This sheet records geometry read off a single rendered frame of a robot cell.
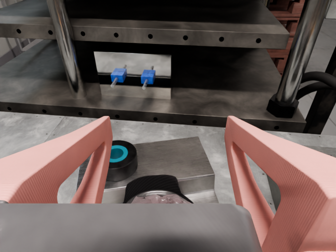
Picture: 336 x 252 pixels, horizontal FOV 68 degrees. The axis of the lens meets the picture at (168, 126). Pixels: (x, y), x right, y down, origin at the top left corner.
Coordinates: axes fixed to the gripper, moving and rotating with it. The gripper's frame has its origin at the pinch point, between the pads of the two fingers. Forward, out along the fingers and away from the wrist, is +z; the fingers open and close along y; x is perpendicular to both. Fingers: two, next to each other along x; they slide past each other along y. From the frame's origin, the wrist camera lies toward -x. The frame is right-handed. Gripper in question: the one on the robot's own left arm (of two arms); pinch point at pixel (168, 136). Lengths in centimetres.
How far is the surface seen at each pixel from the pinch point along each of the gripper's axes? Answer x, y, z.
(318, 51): 110, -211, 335
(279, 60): 84, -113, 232
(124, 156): 24.2, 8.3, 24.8
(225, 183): 38, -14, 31
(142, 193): 31.7, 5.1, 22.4
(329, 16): 9, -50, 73
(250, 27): 13, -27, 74
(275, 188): 36, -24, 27
